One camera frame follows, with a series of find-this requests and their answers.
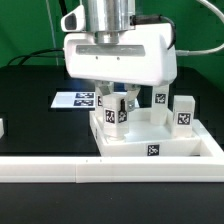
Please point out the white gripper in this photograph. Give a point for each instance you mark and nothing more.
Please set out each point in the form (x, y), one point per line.
(111, 43)

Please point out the white square table top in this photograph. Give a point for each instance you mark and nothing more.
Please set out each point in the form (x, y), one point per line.
(144, 138)

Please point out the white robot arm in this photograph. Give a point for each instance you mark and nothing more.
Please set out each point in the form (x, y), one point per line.
(106, 40)

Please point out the marker plate with tags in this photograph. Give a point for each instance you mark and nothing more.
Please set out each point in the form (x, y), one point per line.
(70, 100)

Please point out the white L-shaped obstacle fence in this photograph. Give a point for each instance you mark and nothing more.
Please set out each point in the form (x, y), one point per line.
(179, 161)

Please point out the white block at left edge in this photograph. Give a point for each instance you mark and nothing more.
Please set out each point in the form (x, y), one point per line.
(1, 128)

